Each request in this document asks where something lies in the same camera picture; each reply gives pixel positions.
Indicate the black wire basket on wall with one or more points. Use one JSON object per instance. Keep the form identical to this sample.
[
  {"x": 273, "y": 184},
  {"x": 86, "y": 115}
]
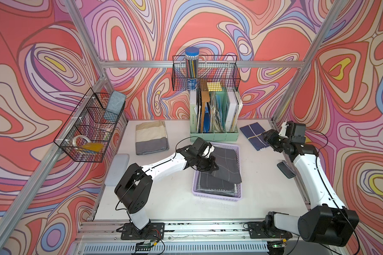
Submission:
[
  {"x": 221, "y": 68},
  {"x": 89, "y": 119}
]

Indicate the plain grey pillowcase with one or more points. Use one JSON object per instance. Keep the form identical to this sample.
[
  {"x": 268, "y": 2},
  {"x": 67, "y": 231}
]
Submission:
[{"x": 227, "y": 193}]

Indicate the clear tape roll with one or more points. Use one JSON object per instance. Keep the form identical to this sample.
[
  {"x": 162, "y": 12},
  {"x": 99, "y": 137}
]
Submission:
[{"x": 79, "y": 141}]

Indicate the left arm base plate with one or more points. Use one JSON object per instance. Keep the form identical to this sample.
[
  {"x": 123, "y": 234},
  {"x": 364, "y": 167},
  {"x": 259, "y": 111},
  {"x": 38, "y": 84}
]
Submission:
[{"x": 152, "y": 231}]

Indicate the books and folders in organizer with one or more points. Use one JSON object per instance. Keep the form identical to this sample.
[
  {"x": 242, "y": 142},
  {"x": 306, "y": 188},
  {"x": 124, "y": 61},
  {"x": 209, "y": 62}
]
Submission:
[{"x": 218, "y": 110}]

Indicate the mint green file organizer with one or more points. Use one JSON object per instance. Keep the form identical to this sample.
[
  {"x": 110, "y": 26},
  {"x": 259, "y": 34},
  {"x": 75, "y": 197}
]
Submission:
[{"x": 214, "y": 135}]

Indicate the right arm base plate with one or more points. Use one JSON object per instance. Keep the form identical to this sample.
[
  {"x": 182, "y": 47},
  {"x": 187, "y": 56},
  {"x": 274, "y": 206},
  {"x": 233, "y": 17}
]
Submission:
[{"x": 260, "y": 230}]

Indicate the pale grey flat case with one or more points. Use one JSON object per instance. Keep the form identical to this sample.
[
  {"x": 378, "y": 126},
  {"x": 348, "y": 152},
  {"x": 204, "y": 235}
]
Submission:
[{"x": 117, "y": 169}]

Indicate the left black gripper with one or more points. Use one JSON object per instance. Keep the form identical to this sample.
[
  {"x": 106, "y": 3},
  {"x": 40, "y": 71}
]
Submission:
[{"x": 211, "y": 162}]

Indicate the navy cloth yellow stripe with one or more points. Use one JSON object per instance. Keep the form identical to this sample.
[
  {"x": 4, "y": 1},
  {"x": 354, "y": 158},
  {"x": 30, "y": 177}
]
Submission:
[{"x": 254, "y": 134}]

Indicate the beige grey striped folded cloth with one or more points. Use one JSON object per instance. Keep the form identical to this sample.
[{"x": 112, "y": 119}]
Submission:
[{"x": 151, "y": 137}]

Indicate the grey checked pillowcase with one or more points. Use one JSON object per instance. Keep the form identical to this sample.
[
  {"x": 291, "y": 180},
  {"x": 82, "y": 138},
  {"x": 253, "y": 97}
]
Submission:
[
  {"x": 227, "y": 162},
  {"x": 208, "y": 182}
]

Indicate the blue pencil tube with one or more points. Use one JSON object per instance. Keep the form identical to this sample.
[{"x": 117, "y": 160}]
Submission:
[{"x": 192, "y": 66}]

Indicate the yellow card in basket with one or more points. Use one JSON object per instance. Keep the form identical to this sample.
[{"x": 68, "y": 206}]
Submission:
[{"x": 91, "y": 148}]

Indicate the lilac perforated plastic basket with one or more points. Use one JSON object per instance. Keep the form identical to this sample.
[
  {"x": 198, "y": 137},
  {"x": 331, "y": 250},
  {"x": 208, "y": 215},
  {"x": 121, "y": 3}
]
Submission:
[{"x": 238, "y": 186}]

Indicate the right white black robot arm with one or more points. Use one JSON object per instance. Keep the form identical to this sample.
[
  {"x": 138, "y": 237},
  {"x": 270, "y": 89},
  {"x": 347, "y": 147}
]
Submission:
[{"x": 329, "y": 221}]

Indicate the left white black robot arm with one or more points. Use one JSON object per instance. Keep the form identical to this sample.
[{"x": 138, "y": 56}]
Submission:
[{"x": 133, "y": 190}]

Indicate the black wire basket on left wall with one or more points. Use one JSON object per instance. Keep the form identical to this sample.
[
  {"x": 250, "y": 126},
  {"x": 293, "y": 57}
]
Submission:
[{"x": 89, "y": 119}]

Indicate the yellow sticky note pad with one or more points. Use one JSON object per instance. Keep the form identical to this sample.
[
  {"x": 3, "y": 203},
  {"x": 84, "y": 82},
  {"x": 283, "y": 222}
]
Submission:
[{"x": 214, "y": 86}]

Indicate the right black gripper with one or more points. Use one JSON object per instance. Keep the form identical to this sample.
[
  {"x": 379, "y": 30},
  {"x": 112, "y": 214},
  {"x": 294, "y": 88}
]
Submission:
[{"x": 270, "y": 134}]

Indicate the aluminium front rail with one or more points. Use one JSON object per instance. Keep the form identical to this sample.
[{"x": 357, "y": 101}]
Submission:
[{"x": 194, "y": 237}]

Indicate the small dark grey flat case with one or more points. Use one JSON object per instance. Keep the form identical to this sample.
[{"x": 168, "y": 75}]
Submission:
[{"x": 286, "y": 170}]

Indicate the grey blue sponge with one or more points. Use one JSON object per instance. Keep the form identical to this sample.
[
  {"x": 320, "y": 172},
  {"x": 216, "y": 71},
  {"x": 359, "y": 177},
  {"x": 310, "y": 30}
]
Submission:
[{"x": 116, "y": 102}]

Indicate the black wire basket on back wall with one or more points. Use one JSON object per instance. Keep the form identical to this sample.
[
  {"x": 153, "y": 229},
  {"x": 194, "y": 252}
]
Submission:
[{"x": 221, "y": 68}]

